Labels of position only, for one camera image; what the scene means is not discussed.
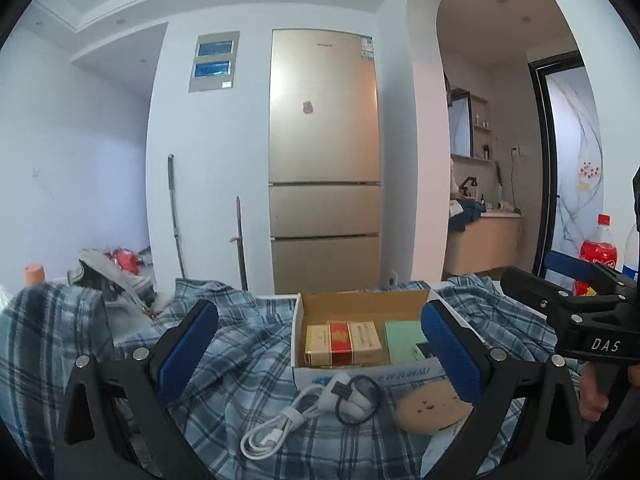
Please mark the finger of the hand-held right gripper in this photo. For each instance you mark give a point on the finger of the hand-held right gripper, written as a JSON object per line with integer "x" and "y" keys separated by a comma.
{"x": 530, "y": 285}
{"x": 570, "y": 265}

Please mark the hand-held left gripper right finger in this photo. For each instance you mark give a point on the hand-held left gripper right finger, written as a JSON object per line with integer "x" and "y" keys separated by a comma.
{"x": 452, "y": 352}

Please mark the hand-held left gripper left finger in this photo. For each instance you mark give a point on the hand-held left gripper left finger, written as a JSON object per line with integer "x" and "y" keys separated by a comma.
{"x": 187, "y": 350}

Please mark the green box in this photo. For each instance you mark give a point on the green box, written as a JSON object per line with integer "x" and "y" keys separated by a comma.
{"x": 402, "y": 340}

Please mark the round wooden disc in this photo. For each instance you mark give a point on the round wooden disc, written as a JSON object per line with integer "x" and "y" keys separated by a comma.
{"x": 430, "y": 410}

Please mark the cardboard box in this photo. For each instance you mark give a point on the cardboard box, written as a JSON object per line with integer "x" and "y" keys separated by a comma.
{"x": 360, "y": 307}

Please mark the red cigarette pack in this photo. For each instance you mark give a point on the red cigarette pack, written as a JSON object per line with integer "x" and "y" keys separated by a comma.
{"x": 340, "y": 342}

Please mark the person's right hand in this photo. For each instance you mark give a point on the person's right hand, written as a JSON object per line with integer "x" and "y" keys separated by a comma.
{"x": 592, "y": 395}

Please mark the red iced tea bottle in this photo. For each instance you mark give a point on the red iced tea bottle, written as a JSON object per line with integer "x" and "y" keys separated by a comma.
{"x": 597, "y": 255}

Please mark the blue plaid cloth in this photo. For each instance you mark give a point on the blue plaid cloth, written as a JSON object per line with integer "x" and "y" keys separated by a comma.
{"x": 240, "y": 340}

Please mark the wooden vanity cabinet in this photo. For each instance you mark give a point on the wooden vanity cabinet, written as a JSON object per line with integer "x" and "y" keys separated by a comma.
{"x": 485, "y": 245}

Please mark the clear bottle blue label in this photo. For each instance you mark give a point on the clear bottle blue label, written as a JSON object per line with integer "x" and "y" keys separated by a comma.
{"x": 632, "y": 255}

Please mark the white hair dryer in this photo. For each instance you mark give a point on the white hair dryer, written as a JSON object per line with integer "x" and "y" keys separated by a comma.
{"x": 505, "y": 205}

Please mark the dark blue clothes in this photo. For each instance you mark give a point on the dark blue clothes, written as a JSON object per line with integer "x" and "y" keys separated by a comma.
{"x": 465, "y": 215}

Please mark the black framed glass door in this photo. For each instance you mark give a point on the black framed glass door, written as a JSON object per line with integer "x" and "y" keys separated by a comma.
{"x": 570, "y": 160}

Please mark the grey white bag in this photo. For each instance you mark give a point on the grey white bag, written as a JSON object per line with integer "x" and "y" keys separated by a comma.
{"x": 110, "y": 275}

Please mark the black faucet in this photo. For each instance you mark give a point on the black faucet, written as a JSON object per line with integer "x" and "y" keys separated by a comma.
{"x": 468, "y": 185}

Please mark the white hanging cloth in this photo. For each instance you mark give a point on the white hanging cloth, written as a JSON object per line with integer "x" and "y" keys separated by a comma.
{"x": 453, "y": 177}

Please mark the orange plastic cup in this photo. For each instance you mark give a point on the orange plastic cup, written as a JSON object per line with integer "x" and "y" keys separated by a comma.
{"x": 35, "y": 275}

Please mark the bathroom mirror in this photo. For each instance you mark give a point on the bathroom mirror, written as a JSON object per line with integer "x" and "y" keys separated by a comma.
{"x": 461, "y": 125}

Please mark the gold refrigerator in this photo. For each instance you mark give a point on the gold refrigerator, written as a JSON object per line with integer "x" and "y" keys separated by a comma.
{"x": 325, "y": 160}

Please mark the pink fridge magnet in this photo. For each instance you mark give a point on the pink fridge magnet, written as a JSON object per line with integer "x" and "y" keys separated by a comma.
{"x": 308, "y": 107}

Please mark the grey electrical panel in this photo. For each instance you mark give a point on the grey electrical panel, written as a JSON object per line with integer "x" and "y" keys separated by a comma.
{"x": 214, "y": 62}

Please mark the fridge label sticker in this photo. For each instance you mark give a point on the fridge label sticker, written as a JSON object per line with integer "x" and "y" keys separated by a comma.
{"x": 367, "y": 46}

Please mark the white wall socket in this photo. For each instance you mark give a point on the white wall socket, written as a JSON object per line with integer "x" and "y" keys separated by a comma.
{"x": 520, "y": 151}

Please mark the wall shelf with bottles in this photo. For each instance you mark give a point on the wall shelf with bottles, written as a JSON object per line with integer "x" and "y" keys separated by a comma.
{"x": 482, "y": 127}

